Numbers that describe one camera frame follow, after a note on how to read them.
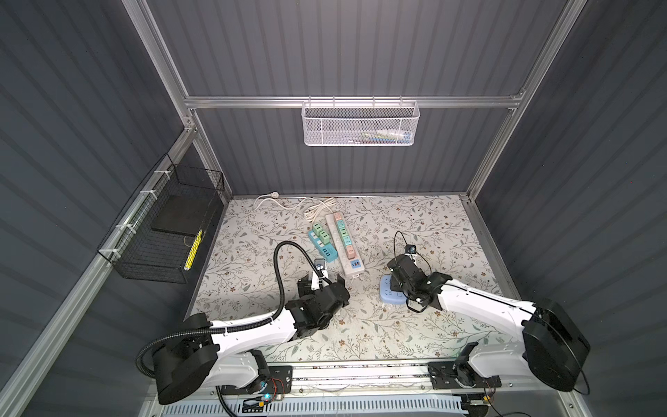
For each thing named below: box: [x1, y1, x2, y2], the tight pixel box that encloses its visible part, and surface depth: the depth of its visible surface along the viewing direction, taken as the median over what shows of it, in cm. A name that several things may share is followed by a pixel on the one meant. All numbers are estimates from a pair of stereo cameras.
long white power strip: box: [324, 212, 366, 277], surface depth 98 cm
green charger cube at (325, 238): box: [318, 230, 331, 245], surface depth 101 cm
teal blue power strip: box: [307, 230, 339, 264], surface depth 101 cm
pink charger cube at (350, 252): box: [345, 244, 356, 260], surface depth 96 cm
